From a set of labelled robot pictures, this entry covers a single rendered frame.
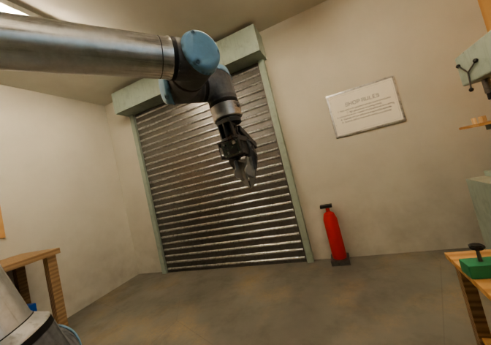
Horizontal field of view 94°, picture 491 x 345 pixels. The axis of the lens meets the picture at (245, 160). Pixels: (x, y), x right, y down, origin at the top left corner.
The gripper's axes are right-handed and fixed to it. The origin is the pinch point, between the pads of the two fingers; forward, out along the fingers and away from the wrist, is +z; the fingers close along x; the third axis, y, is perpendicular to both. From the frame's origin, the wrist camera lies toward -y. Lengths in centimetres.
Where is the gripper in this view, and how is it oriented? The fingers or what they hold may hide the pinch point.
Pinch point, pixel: (250, 183)
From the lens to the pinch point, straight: 69.4
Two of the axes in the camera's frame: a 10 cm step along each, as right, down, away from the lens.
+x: 8.7, -3.1, -3.9
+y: -4.0, 0.1, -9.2
